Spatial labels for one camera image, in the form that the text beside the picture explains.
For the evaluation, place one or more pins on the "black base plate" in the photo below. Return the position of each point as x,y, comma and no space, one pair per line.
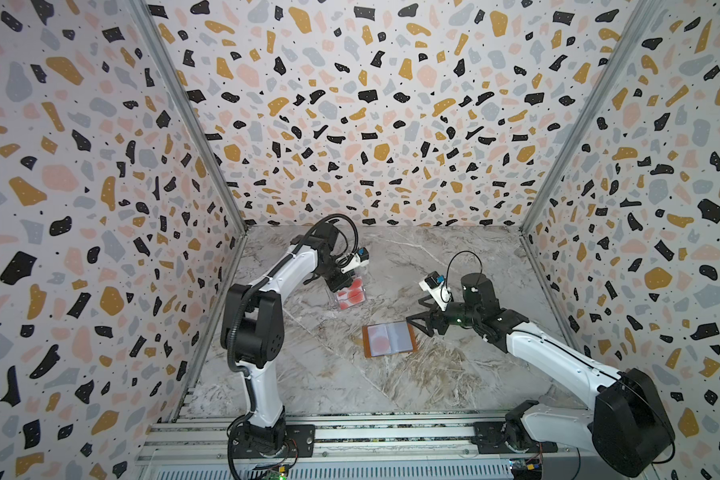
501,437
252,442

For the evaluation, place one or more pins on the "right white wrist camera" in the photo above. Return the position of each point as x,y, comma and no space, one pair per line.
434,284

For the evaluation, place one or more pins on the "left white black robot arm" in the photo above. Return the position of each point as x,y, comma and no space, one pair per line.
253,332

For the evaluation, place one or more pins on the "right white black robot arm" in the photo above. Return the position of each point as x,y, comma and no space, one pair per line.
623,419

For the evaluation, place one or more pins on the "white ventilation grille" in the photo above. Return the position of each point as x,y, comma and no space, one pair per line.
438,469

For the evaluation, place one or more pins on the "aluminium mounting rail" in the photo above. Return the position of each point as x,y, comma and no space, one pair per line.
352,437

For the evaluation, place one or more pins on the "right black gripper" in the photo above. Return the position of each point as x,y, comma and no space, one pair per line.
435,314

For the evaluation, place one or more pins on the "brown leather card holder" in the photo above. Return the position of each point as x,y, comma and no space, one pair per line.
388,339

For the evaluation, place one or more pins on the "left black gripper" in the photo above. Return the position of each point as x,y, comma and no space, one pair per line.
346,279

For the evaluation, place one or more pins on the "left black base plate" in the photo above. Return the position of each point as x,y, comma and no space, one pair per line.
252,442

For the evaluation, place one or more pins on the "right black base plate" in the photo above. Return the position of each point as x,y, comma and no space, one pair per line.
501,437

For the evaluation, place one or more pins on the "clear plastic card box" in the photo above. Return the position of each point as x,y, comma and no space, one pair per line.
351,294

